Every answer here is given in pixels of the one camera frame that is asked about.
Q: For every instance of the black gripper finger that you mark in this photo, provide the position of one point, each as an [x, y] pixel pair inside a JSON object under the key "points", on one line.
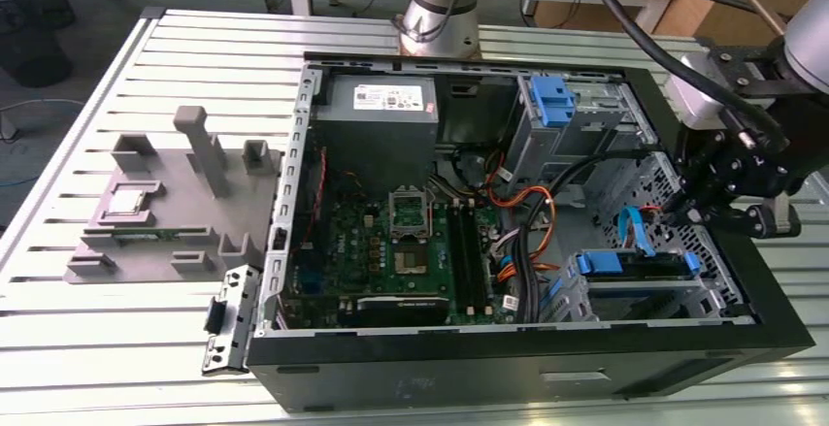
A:
{"points": [[696, 169], [745, 217]]}

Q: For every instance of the hard disk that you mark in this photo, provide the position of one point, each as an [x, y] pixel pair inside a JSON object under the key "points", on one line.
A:
{"points": [[598, 263]]}

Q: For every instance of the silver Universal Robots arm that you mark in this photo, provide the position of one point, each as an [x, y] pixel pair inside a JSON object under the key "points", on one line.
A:
{"points": [[441, 23]]}

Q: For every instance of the silver disk bay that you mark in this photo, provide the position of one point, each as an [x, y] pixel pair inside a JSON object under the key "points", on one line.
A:
{"points": [[648, 286]]}

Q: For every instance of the silver drive cage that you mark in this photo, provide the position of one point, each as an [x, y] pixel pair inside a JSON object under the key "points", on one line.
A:
{"points": [[537, 149]]}

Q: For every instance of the blue drive latch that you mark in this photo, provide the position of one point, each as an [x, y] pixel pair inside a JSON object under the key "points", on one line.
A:
{"points": [[550, 101]]}

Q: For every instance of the black RAM slot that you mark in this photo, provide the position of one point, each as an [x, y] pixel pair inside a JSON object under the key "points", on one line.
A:
{"points": [[478, 251], [461, 251]]}

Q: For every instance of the CPU socket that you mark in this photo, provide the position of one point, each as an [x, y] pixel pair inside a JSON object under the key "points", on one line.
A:
{"points": [[413, 261]]}

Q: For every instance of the grey power supply unit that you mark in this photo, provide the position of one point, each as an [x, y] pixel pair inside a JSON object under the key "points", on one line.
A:
{"points": [[375, 144]]}

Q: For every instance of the black graphics card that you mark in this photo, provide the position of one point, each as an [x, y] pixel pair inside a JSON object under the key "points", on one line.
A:
{"points": [[402, 309]]}

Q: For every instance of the green motherboard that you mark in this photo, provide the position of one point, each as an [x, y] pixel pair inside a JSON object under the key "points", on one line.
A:
{"points": [[350, 232]]}

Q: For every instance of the black open PC case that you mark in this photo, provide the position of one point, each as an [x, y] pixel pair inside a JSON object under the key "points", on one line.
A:
{"points": [[453, 372]]}

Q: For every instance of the grey expansion slot latch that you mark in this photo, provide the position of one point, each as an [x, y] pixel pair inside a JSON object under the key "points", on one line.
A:
{"points": [[243, 309]]}

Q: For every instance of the grey parts rack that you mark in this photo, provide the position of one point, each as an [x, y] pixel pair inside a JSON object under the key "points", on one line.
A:
{"points": [[194, 203]]}

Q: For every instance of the green RAM stick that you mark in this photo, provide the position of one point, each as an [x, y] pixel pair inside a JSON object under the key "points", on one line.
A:
{"points": [[146, 236]]}

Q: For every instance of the silver CPU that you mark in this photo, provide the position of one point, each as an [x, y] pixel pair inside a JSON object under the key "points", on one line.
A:
{"points": [[126, 203]]}

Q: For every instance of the black office chair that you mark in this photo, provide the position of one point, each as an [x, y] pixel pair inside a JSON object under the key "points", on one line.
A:
{"points": [[39, 57]]}

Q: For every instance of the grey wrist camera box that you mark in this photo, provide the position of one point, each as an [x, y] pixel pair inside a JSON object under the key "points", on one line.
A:
{"points": [[693, 96]]}

